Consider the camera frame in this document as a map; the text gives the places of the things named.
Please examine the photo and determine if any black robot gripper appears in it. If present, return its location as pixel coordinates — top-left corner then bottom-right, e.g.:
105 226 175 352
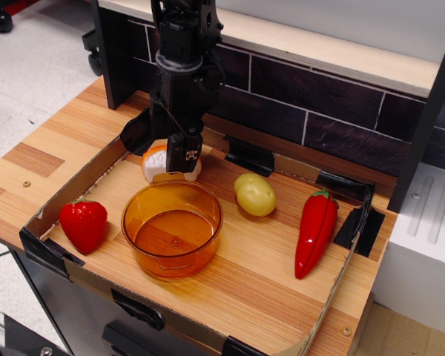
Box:
150 51 225 173

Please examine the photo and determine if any white orange toy sushi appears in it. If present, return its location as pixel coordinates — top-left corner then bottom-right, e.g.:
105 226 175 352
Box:
142 145 202 183

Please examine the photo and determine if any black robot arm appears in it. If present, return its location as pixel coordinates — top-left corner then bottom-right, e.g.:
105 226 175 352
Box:
150 1 225 173

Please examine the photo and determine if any transparent orange plastic pot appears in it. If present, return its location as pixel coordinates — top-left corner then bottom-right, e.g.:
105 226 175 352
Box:
121 180 223 278

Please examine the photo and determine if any cardboard fence with black tape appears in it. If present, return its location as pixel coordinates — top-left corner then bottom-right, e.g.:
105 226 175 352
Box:
20 116 392 355

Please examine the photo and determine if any yellow toy potato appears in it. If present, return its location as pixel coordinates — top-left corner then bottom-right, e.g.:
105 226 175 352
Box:
234 173 277 217

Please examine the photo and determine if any red toy strawberry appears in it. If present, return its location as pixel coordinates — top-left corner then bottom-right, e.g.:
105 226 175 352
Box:
59 200 108 254

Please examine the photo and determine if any black caster wheel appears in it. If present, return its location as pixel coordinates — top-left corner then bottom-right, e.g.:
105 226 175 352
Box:
0 0 13 33
82 29 102 76

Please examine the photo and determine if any red toy chili pepper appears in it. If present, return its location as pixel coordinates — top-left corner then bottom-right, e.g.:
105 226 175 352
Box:
294 189 339 280

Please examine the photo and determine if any light wooden shelf board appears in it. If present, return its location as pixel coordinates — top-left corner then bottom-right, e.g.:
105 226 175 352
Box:
97 0 441 99

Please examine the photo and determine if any black caster wheel far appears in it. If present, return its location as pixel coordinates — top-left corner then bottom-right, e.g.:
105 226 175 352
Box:
0 0 13 33

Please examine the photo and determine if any dark brick pattern backsplash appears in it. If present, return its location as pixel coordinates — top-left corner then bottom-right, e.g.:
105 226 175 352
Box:
127 15 445 178

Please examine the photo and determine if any white ribbed appliance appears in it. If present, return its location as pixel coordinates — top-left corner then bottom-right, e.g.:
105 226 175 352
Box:
372 163 445 333

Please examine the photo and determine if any black left shelf post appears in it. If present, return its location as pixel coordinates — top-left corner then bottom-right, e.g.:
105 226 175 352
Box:
91 1 137 110

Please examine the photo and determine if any black shelf post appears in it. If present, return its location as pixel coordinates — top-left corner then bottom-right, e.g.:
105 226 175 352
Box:
91 1 137 110
388 53 445 213

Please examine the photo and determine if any black right shelf post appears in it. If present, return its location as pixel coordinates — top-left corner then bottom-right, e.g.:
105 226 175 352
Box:
388 53 445 213

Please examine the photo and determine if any black metal frame bottom left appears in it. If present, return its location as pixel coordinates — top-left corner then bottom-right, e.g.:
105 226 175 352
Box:
0 311 68 356

